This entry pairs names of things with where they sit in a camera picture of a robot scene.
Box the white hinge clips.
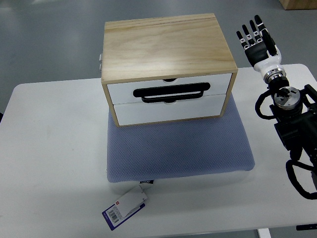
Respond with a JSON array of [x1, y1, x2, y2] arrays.
[[99, 53, 103, 73]]

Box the wooden box corner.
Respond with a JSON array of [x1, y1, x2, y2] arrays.
[[279, 0, 317, 10]]

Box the white blue product tag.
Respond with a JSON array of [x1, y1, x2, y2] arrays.
[[102, 185, 148, 231]]

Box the wooden drawer cabinet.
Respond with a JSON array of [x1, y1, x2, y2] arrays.
[[101, 13, 238, 126]]

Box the black object at edge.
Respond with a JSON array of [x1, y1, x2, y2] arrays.
[[296, 224, 317, 231]]

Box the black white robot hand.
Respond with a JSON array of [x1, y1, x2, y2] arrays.
[[236, 15, 286, 84]]

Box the white table leg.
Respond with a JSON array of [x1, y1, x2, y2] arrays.
[[257, 228, 271, 238]]

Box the black drawer handle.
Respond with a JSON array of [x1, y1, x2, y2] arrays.
[[133, 82, 211, 103]]

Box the blue mesh cushion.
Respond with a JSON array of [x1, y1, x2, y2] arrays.
[[106, 98, 255, 183]]

